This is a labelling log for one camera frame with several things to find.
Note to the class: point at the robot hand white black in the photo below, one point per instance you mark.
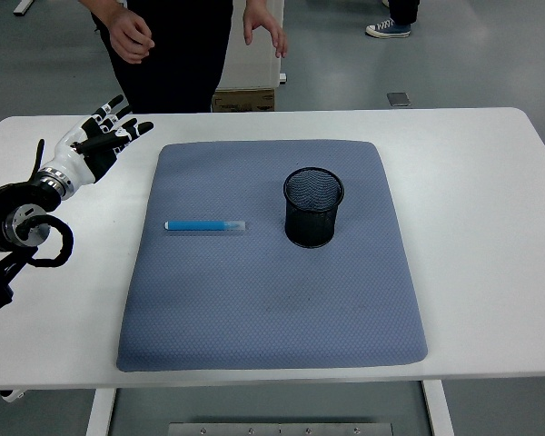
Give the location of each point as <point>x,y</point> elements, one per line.
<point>75,161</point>

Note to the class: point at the blue marker with clear cap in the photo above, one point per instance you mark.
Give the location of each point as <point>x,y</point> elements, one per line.
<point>195,225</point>

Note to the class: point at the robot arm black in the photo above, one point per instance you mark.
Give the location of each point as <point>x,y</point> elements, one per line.
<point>9,200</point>

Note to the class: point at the person's right hand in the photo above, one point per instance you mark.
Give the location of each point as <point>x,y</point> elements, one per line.
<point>129,36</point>

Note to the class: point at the person's hand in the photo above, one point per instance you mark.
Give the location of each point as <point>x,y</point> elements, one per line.
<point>263,22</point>
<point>129,36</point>

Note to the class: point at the person's left hand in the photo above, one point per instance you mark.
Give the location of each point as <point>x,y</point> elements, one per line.
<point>263,22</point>

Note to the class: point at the black mesh pen holder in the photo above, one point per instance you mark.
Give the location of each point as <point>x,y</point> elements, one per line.
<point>309,227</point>

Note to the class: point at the person in dark trousers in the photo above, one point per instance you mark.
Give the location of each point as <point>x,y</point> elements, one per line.
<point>168,54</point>

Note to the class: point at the white furniture leg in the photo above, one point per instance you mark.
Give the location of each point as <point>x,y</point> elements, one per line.
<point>23,6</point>

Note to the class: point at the brown cardboard box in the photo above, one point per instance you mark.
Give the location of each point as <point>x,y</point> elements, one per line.
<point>243,101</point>

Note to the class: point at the white cabinet column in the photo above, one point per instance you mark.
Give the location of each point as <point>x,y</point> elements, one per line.
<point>254,68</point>

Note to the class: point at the blue-grey textured mat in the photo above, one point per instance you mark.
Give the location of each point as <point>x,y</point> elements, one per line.
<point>263,300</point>

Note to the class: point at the white table leg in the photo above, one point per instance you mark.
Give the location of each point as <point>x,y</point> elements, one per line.
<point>101,413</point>
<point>437,409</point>

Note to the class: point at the metal floor socket plate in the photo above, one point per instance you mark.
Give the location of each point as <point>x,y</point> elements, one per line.
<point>399,99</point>

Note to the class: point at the person with blue sneakers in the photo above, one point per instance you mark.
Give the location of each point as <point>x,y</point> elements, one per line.
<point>390,28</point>

